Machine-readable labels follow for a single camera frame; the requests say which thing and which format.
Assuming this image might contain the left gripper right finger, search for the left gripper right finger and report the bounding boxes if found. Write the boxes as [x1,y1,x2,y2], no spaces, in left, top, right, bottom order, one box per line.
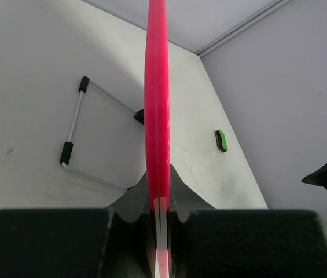
[168,169,327,277]

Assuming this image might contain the right aluminium frame post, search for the right aluminium frame post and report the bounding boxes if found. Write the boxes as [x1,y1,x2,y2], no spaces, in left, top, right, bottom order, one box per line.
[195,0,291,58]

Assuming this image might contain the pink framed whiteboard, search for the pink framed whiteboard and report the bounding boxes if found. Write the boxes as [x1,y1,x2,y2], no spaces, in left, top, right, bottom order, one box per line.
[144,0,171,278]

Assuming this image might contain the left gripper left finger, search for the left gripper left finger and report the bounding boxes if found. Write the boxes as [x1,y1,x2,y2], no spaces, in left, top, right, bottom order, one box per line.
[0,177,155,277]

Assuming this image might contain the green whiteboard eraser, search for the green whiteboard eraser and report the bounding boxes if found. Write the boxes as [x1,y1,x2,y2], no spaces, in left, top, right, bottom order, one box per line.
[214,130,228,153]

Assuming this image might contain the wire whiteboard stand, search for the wire whiteboard stand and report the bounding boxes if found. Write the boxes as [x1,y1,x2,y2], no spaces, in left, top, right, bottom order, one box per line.
[59,76,144,192]

